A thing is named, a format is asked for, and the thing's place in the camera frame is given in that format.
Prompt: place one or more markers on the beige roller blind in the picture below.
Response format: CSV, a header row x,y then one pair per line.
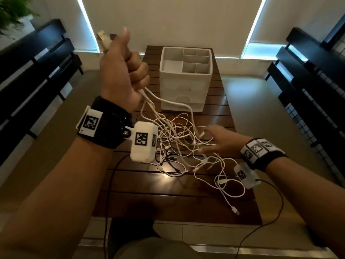
x,y
67,21
175,21

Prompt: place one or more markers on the black left wristband with markers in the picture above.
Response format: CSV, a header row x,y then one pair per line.
x,y
113,124

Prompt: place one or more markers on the white drawer organizer box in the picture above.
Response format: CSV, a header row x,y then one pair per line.
x,y
183,88

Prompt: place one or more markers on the person's right forearm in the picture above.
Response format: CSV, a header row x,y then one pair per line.
x,y
310,191

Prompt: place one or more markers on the person's dark trouser leg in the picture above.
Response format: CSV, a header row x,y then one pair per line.
x,y
129,231

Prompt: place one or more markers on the black wristband with markers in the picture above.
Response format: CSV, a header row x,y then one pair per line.
x,y
269,161
113,124

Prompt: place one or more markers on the person's left hand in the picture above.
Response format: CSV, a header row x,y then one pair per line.
x,y
121,78

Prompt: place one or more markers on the black right wristband with markers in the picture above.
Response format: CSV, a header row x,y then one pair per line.
x,y
269,161

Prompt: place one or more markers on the person's right hand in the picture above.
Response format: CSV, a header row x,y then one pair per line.
x,y
226,142

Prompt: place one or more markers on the person's left forearm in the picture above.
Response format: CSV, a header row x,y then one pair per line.
x,y
54,199

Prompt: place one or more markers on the wooden slatted table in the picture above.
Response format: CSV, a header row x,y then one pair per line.
x,y
161,205

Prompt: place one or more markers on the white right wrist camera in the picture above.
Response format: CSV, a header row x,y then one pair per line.
x,y
248,183

